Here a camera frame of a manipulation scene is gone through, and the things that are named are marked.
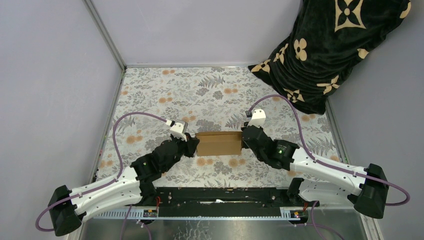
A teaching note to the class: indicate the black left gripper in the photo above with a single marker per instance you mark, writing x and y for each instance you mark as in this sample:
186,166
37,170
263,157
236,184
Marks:
190,145

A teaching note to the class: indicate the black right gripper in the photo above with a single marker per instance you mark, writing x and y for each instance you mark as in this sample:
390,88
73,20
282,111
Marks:
244,145

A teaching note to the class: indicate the brown cardboard box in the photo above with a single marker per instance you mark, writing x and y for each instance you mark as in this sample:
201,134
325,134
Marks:
219,143

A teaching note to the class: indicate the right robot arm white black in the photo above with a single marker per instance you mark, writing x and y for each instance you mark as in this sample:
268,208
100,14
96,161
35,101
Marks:
364,187

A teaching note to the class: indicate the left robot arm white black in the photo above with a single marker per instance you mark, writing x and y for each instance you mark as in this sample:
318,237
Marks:
69,208

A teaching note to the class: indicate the floral patterned table mat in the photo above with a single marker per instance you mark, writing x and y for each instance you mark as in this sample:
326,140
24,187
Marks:
209,99

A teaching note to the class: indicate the black beige flower blanket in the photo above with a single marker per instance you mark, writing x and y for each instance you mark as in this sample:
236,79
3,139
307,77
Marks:
328,39

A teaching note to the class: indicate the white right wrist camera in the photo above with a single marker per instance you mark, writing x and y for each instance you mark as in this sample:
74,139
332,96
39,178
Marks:
256,117

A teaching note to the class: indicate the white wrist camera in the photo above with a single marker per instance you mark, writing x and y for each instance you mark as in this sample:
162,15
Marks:
256,117
178,129

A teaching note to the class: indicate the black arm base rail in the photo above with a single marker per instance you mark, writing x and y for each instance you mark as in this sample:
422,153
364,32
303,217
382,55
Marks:
229,197

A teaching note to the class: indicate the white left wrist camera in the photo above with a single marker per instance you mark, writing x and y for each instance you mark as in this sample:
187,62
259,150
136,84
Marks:
178,129

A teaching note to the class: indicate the grey slotted cable duct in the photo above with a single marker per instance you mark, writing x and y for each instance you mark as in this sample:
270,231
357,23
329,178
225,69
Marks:
192,213

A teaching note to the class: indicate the aluminium frame post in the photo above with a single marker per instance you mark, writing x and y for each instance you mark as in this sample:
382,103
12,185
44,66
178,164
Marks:
97,20

